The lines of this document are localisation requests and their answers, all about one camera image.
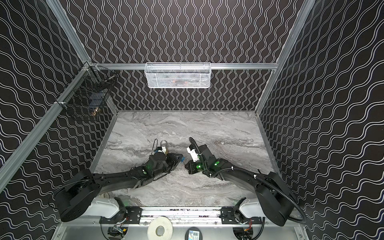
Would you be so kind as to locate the black wire mesh basket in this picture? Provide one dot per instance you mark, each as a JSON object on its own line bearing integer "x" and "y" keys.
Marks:
{"x": 89, "y": 100}

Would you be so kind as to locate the white wire mesh basket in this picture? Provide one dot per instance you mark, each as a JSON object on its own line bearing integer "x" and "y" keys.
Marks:
{"x": 178, "y": 75}

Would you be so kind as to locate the white tape roll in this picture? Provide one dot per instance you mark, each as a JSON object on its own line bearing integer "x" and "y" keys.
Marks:
{"x": 160, "y": 228}

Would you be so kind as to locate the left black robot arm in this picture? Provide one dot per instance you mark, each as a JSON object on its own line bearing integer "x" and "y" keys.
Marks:
{"x": 75, "y": 196}

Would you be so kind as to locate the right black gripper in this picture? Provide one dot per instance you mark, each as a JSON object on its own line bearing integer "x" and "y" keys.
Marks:
{"x": 192, "y": 166}

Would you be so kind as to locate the black round labelled puck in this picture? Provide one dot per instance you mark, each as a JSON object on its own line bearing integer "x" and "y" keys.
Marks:
{"x": 193, "y": 233}

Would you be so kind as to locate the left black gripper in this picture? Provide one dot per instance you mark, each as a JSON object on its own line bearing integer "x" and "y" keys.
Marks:
{"x": 174, "y": 158}

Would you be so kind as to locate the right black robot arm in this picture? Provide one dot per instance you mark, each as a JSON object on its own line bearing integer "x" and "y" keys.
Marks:
{"x": 274, "y": 198}

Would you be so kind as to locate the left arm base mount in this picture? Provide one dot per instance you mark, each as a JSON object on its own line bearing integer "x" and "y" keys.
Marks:
{"x": 127, "y": 215}

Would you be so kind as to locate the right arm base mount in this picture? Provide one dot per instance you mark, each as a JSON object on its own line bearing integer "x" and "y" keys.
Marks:
{"x": 232, "y": 216}

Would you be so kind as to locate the large brass padlock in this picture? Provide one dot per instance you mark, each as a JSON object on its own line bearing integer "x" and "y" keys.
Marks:
{"x": 164, "y": 143}

